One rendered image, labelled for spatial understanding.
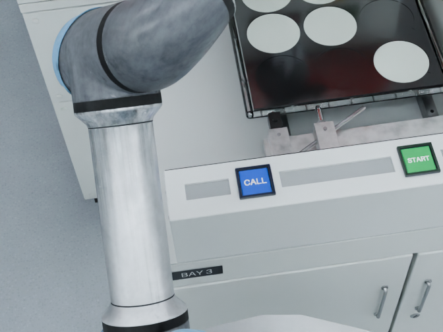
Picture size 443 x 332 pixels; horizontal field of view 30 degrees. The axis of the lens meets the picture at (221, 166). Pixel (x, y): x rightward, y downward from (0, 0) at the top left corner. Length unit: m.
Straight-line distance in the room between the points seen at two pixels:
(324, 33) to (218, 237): 0.47
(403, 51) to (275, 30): 0.24
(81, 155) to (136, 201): 1.13
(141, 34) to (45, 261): 1.48
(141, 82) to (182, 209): 0.34
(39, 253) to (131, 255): 1.33
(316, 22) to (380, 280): 0.50
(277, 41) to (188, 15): 0.61
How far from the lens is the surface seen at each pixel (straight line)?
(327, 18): 1.60
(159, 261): 1.09
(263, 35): 1.57
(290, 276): 1.49
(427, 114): 1.54
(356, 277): 1.55
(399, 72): 1.53
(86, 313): 2.29
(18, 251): 2.42
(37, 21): 1.80
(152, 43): 0.96
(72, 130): 2.09
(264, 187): 1.28
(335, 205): 1.30
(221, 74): 1.61
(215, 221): 1.28
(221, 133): 1.52
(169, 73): 0.98
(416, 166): 1.33
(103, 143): 1.06
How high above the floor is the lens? 2.05
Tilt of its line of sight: 56 degrees down
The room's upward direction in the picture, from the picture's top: 4 degrees counter-clockwise
